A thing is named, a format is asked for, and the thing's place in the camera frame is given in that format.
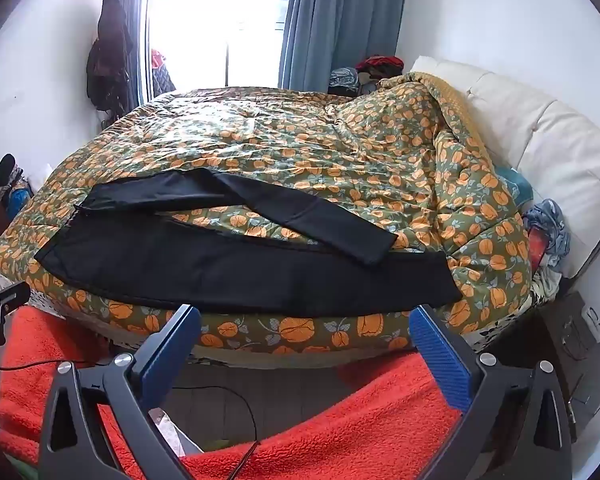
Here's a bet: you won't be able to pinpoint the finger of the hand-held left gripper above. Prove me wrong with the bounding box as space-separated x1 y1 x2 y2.
0 281 32 321

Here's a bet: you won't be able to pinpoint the black bag by window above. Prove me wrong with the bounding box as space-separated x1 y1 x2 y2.
85 0 134 112

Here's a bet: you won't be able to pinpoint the dark wooden nightstand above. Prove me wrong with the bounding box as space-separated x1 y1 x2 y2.
489 290 600 443

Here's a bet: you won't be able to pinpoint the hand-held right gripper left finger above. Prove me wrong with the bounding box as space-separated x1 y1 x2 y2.
37 304 203 480

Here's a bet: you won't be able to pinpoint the white padded headboard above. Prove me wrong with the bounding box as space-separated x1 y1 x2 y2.
409 55 600 281

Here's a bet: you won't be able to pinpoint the grey patterned cloth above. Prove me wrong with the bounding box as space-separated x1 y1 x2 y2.
328 67 365 96

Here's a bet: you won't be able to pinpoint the glass sliding door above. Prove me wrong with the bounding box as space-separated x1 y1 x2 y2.
146 0 299 102

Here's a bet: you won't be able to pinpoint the black cable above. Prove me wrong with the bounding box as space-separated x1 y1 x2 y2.
0 359 117 372
192 385 261 480

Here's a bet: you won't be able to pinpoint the blue curtain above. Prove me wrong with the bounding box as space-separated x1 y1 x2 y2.
279 0 412 95
114 0 154 107

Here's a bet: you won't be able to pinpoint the white patterned cloth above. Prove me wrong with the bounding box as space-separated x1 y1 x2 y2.
149 406 207 457

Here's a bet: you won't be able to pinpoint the dark quilted jacket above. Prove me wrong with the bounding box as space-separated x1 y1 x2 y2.
150 48 176 99

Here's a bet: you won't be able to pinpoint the floral orange tulip quilt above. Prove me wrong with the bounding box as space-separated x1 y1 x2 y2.
0 72 537 357

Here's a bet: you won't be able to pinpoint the red garment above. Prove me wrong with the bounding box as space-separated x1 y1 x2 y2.
355 55 405 74

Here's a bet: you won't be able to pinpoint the pile of dark clothes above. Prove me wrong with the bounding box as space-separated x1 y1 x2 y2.
0 153 34 222

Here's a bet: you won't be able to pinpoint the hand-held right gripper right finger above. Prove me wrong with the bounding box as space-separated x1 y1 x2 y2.
409 304 576 480

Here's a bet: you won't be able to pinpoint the teal pillow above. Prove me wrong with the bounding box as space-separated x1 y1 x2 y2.
495 164 534 212

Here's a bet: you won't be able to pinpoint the black pants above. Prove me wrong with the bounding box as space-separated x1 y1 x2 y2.
34 167 463 311

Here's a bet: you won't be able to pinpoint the blue grey crumpled cloth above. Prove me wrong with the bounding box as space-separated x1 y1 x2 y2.
522 198 572 269

